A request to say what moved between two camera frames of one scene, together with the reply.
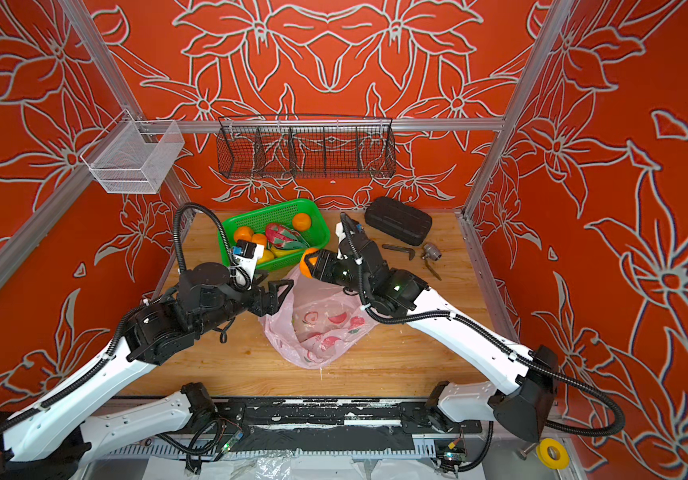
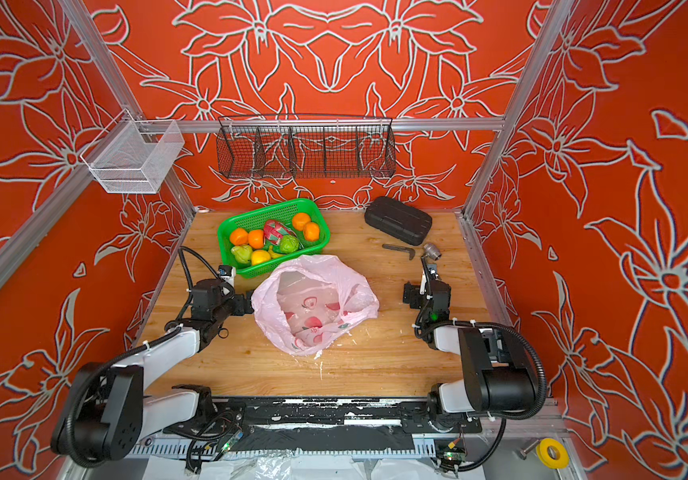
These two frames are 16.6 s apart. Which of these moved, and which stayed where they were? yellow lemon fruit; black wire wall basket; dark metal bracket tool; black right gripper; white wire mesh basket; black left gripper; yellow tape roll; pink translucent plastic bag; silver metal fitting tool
Moved: black right gripper; black left gripper; pink translucent plastic bag
Stayed: yellow lemon fruit; dark metal bracket tool; yellow tape roll; black wire wall basket; white wire mesh basket; silver metal fitting tool
